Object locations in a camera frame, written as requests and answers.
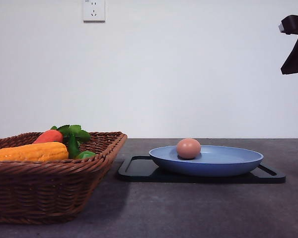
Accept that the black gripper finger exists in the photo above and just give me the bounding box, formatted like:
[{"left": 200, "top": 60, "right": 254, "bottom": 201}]
[{"left": 281, "top": 15, "right": 298, "bottom": 75}]

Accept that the blue plate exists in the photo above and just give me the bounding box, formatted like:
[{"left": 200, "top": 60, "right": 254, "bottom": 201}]
[{"left": 149, "top": 146, "right": 264, "bottom": 177}]

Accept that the brown egg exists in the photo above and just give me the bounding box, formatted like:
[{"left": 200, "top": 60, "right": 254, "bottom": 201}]
[{"left": 177, "top": 138, "right": 201, "bottom": 159}]

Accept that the brown wicker basket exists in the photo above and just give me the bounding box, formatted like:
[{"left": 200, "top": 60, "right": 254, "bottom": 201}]
[{"left": 0, "top": 131, "right": 128, "bottom": 225}]

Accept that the black rectangular tray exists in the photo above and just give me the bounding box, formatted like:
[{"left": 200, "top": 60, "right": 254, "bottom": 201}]
[{"left": 118, "top": 156, "right": 286, "bottom": 184}]

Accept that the green toy vegetable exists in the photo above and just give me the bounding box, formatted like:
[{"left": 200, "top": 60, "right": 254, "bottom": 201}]
[{"left": 76, "top": 151, "right": 96, "bottom": 159}]

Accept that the orange toy carrot with leaves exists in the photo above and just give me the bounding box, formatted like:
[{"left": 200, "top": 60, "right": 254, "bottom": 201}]
[{"left": 33, "top": 124, "right": 91, "bottom": 159}]

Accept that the yellow toy corn cob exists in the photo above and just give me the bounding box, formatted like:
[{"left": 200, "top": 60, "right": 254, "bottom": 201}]
[{"left": 0, "top": 142, "right": 69, "bottom": 162}]

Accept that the white wall power socket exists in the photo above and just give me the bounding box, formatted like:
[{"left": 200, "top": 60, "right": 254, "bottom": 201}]
[{"left": 82, "top": 0, "right": 106, "bottom": 24}]

